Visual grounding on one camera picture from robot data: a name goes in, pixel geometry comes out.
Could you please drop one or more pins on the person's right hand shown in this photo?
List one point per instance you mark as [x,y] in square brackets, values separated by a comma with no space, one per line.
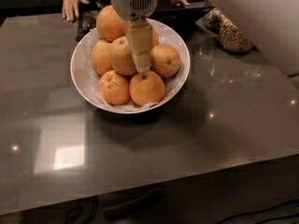
[70,9]

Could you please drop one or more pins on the back right orange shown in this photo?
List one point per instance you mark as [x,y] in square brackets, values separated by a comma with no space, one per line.
[154,40]

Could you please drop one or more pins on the front left orange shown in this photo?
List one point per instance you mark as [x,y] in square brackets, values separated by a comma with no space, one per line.
[114,88]

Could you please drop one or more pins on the large orange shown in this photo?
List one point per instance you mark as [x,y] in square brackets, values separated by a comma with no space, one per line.
[121,57]

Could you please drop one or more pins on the white gripper with vent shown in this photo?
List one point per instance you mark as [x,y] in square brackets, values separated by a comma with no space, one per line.
[132,2]

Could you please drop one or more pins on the top back orange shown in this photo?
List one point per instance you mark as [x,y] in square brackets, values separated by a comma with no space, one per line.
[109,25]

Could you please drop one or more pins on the white paper bowl liner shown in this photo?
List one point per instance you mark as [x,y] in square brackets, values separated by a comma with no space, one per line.
[88,78]

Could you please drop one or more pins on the white ceramic bowl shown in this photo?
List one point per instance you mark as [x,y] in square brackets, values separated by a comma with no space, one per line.
[81,78]

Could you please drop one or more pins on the black laptop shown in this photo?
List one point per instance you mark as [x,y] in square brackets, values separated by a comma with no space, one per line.
[176,16]

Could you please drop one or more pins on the front right orange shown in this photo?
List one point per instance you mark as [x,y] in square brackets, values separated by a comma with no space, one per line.
[146,87]

